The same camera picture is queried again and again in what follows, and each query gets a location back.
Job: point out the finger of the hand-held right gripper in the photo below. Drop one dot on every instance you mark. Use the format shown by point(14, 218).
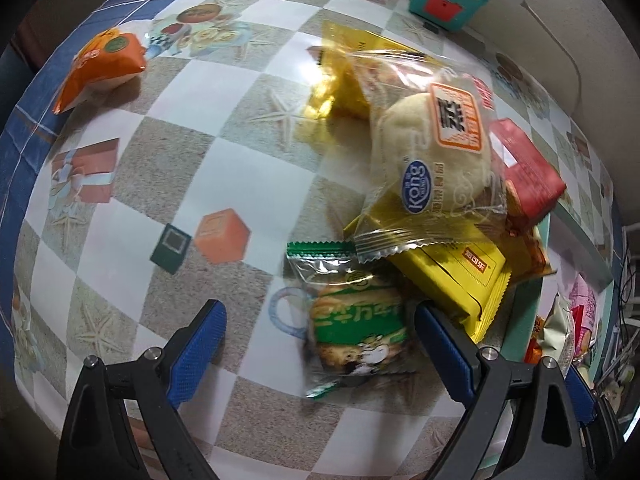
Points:
point(582, 400)

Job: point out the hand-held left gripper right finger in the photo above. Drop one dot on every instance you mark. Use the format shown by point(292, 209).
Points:
point(445, 355)

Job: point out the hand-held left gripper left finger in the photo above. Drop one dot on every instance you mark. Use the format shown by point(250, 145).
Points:
point(197, 355)

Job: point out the yellow wafer packet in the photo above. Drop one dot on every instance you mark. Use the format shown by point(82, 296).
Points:
point(450, 275)

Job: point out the pink snack packet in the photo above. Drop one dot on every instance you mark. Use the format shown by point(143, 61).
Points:
point(582, 305)

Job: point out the green cracker packet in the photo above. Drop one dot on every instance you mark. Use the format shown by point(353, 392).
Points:
point(350, 320)

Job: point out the teal shallow box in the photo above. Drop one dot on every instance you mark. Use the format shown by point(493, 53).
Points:
point(580, 245)

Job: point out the clear bun packet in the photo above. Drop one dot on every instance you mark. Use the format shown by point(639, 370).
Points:
point(430, 160)

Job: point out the dark red snack packet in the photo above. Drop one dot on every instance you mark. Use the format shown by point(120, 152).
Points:
point(530, 175)

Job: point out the golden clear candy packet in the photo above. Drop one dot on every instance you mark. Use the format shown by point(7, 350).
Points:
point(345, 85)

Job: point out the orange white snack packet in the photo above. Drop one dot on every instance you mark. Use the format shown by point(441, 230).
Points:
point(105, 60)

